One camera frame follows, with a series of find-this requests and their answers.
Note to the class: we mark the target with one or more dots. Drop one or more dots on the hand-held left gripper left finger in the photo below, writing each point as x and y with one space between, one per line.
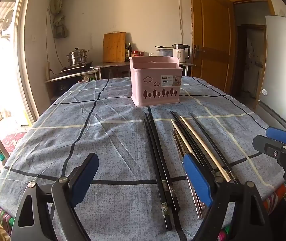
82 178

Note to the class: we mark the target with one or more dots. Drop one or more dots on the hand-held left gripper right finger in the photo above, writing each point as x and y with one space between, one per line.
195 175

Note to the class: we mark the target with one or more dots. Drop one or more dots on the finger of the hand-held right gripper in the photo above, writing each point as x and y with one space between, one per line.
280 134
268 145

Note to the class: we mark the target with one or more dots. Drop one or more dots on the wooden chopstick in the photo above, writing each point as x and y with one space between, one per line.
180 136
207 151

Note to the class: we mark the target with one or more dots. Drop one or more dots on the metal chopstick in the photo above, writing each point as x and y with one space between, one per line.
201 203
197 205

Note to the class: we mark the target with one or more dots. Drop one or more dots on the pink plastic utensil basket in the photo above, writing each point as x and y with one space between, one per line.
153 87

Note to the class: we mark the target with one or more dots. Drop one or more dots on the blue plaid tablecloth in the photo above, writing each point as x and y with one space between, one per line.
107 143

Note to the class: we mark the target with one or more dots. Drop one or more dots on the silver refrigerator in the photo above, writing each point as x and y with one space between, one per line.
280 67

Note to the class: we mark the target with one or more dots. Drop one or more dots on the red patterned rug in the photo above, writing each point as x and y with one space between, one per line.
14 140

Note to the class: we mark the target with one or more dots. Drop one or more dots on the colourful striped cloth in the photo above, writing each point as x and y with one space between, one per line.
3 217

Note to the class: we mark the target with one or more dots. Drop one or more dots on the black kitchen appliance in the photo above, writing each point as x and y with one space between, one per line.
62 88

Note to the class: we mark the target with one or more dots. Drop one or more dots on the steel side shelf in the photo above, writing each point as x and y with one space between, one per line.
70 76

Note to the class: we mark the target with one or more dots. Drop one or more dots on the black induction cooker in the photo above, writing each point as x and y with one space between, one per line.
75 68

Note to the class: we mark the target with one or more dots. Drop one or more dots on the beige power strip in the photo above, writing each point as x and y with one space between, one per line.
48 70

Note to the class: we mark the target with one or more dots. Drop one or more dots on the steel kitchen table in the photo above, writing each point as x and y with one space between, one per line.
112 65

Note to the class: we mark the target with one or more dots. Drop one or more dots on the steel steamer pot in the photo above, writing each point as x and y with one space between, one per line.
77 57

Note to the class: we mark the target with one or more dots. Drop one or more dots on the white electric kettle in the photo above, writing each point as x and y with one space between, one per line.
179 54

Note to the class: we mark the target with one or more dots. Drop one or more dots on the brown wooden door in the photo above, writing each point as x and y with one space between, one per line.
213 30

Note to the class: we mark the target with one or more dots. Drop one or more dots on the clear plastic food container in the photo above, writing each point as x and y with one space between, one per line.
164 52

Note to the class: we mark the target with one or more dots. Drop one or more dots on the dark oil bottle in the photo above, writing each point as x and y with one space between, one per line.
129 52

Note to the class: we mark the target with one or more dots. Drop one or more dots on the wooden cutting board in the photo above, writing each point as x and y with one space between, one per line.
114 47

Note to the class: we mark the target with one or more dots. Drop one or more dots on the red-lid jar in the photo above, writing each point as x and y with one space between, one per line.
136 53

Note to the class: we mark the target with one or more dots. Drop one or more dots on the hanging grey cloth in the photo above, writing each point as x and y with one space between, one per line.
59 27

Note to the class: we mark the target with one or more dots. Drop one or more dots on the outdoor air conditioner unit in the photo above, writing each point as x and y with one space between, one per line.
7 22

